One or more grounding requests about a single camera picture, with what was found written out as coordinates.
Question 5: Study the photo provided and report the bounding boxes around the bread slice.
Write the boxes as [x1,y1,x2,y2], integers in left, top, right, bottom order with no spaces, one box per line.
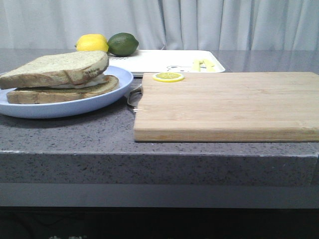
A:
[6,75,119,104]
[0,51,109,89]

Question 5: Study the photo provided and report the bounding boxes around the grey curtain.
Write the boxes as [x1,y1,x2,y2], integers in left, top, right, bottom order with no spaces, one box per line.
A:
[0,0,319,50]

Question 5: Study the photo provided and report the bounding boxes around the yellow lemon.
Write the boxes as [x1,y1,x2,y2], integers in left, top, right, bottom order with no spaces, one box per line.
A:
[74,34,107,47]
[75,38,109,52]

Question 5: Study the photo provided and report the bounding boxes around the lemon slice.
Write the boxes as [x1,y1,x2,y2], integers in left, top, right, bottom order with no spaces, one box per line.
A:
[153,72,184,83]

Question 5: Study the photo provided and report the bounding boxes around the wooden cutting board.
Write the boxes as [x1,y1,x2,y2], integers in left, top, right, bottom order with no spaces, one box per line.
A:
[134,72,319,142]

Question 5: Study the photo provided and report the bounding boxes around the front yellow lemon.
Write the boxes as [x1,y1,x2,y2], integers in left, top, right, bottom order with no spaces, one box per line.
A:
[75,38,109,52]

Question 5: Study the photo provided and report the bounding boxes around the fried egg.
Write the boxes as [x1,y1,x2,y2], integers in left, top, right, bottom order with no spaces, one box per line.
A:
[49,74,108,89]

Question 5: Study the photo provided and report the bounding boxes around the yellow plastic knife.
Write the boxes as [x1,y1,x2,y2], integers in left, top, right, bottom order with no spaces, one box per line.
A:
[202,59,215,72]

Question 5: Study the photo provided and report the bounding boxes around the rear yellow lemon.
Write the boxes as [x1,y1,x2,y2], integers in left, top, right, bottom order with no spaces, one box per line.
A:
[74,34,107,47]

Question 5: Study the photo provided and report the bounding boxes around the yellow plastic fork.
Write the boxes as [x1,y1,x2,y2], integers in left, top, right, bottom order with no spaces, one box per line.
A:
[191,59,202,72]

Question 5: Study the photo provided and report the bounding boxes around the white bear-print tray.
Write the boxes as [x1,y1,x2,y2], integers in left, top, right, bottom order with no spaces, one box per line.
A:
[109,50,225,77]

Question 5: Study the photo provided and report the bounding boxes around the light blue round plate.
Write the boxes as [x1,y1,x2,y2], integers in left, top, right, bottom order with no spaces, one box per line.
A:
[0,66,134,119]

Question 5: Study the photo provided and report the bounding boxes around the green lime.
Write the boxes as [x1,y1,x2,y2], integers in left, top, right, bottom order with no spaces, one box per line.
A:
[108,32,139,56]

